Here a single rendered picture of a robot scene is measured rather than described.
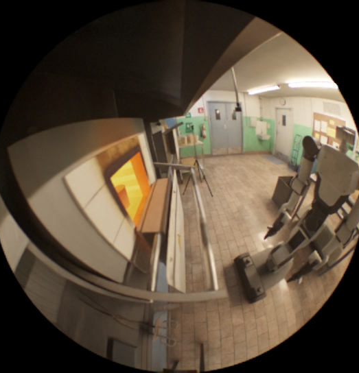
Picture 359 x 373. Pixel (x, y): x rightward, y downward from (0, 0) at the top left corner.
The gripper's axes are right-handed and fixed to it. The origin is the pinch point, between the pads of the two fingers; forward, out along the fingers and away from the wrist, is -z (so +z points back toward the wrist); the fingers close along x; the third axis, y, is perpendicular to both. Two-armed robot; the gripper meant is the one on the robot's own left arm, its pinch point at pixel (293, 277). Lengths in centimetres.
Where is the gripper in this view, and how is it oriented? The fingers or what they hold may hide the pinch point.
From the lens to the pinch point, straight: 108.0
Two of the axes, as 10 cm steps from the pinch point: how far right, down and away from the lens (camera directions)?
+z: 0.5, -8.6, -5.1
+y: 0.9, 5.2, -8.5
